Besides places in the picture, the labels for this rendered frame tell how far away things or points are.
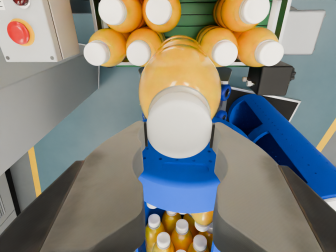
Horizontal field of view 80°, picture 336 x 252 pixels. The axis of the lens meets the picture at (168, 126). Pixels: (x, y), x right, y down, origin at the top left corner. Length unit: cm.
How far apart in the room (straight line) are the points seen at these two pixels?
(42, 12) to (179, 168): 35
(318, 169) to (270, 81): 44
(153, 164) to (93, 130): 150
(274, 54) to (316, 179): 53
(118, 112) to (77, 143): 52
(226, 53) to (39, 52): 33
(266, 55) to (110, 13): 26
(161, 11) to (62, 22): 21
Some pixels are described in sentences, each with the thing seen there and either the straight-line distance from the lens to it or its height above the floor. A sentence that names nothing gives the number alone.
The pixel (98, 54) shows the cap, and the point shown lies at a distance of 39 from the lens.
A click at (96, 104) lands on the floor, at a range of 172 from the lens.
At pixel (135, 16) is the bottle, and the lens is 41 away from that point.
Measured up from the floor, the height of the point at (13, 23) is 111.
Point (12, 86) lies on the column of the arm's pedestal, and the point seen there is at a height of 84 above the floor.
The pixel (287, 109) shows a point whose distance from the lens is 163.
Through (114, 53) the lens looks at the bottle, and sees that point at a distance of 41.
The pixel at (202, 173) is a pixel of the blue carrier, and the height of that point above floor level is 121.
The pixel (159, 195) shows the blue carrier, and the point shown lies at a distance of 36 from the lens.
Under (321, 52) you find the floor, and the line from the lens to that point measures 176.
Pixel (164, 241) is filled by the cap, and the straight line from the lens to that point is 67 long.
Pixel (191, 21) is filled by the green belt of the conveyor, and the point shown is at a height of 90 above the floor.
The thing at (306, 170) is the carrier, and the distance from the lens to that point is 86.
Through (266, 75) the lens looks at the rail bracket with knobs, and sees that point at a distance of 52.
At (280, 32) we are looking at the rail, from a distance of 54.
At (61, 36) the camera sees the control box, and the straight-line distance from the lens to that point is 46.
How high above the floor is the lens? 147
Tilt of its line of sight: 61 degrees down
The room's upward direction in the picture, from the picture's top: 174 degrees counter-clockwise
